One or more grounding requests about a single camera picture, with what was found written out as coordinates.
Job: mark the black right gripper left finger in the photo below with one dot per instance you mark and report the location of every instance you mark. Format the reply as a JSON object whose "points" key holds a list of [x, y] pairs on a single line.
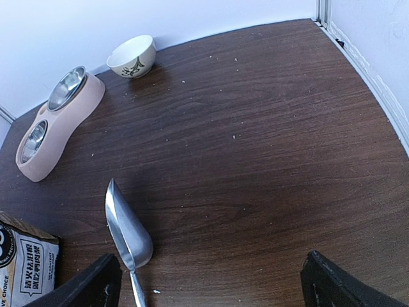
{"points": [[98, 285]]}

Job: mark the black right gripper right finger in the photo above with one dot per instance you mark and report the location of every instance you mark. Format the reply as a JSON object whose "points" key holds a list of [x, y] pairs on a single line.
{"points": [[326, 284]]}

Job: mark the pet food bag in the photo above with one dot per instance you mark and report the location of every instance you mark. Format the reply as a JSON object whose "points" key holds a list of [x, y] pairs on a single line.
{"points": [[28, 262]]}

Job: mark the metal food scoop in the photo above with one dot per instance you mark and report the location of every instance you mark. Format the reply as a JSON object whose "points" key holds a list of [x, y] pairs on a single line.
{"points": [[132, 240]]}

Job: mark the pink double pet feeder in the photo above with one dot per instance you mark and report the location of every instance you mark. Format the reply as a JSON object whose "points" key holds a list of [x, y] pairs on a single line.
{"points": [[61, 125]]}

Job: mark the front steel feeder bowl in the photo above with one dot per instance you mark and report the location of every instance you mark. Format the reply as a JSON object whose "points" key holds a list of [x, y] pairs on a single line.
{"points": [[34, 140]]}

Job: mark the steel feeder bowl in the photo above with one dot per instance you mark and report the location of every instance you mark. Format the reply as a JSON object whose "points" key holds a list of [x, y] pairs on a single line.
{"points": [[34, 140], [67, 88]]}

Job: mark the rear steel feeder bowl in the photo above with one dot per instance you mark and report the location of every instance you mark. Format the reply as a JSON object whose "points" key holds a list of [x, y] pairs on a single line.
{"points": [[67, 88]]}

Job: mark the white floral ceramic bowl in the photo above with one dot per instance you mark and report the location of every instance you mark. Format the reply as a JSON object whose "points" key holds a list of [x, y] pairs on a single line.
{"points": [[134, 58]]}

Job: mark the left aluminium frame post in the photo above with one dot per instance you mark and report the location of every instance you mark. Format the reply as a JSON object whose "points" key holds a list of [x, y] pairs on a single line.
{"points": [[6, 115]]}

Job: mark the aluminium frame post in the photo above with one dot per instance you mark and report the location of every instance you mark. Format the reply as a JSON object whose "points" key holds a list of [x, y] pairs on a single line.
{"points": [[323, 13], [6, 115]]}

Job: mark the right aluminium frame post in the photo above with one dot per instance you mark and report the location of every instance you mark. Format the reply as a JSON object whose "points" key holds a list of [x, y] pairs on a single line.
{"points": [[323, 13]]}

